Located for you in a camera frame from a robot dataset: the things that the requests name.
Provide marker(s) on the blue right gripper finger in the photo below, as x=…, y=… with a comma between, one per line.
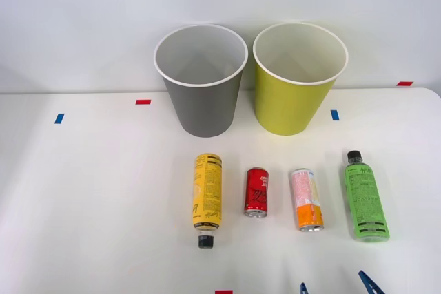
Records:
x=303, y=289
x=370, y=284

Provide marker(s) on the green bottle with black cap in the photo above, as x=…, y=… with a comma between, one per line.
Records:
x=367, y=197

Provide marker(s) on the pink and orange drink can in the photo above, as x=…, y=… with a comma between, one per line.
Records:
x=306, y=201

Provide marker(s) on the red drink can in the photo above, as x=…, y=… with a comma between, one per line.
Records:
x=256, y=192

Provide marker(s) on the yellow bottle with black cap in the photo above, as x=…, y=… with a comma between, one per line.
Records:
x=206, y=194

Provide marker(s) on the yellow-green plastic waste bin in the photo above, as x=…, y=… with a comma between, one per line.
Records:
x=289, y=104

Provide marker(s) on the grey plastic waste bin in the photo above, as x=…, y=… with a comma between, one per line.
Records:
x=203, y=108

